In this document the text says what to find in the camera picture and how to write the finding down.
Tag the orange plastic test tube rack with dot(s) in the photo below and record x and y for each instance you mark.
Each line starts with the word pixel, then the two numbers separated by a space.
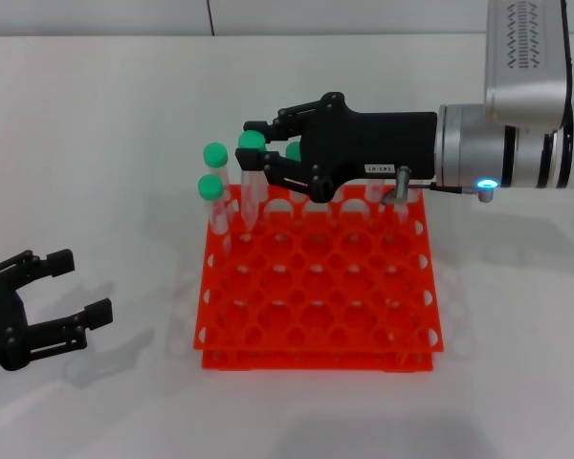
pixel 315 296

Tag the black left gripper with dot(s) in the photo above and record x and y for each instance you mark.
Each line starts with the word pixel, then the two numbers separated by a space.
pixel 0 320

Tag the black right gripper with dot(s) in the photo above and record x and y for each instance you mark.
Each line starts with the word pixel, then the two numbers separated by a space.
pixel 373 143

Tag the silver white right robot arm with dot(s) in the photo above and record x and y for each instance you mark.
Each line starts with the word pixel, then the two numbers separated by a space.
pixel 526 95

